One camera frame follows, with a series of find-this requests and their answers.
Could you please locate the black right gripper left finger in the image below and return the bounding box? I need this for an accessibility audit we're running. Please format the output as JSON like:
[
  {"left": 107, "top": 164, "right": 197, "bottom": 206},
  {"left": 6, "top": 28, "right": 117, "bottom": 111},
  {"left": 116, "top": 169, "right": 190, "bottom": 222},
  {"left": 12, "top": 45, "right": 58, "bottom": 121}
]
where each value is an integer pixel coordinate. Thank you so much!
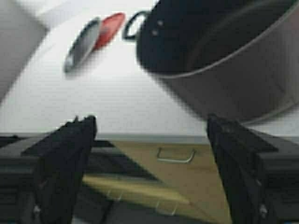
[{"left": 33, "top": 115, "right": 97, "bottom": 224}]

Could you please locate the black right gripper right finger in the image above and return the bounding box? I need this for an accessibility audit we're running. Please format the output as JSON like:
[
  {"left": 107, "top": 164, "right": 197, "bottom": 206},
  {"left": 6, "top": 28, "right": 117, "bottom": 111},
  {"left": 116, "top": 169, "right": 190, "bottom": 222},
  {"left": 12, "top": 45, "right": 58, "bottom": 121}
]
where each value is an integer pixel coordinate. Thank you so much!
[{"left": 206, "top": 114, "right": 278, "bottom": 224}]

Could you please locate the large grey cooking pot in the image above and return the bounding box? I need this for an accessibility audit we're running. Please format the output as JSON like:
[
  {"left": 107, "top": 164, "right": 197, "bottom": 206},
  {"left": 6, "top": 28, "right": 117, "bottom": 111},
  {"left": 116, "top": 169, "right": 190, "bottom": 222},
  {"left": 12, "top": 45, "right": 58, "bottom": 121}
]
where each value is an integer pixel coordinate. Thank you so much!
[{"left": 122, "top": 0, "right": 299, "bottom": 122}]

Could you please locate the grey metal bowl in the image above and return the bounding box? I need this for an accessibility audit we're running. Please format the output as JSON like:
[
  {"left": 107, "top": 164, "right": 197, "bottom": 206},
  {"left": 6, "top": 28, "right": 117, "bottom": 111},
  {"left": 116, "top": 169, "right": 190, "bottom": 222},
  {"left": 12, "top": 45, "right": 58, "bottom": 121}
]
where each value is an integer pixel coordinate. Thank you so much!
[{"left": 63, "top": 17, "right": 101, "bottom": 73}]

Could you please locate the red plastic lid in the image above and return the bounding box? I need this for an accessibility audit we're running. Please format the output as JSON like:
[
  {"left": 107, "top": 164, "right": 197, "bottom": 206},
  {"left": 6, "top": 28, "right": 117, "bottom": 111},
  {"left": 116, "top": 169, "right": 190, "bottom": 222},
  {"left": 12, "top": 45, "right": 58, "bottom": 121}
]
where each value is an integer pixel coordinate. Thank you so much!
[{"left": 93, "top": 12, "right": 126, "bottom": 50}]

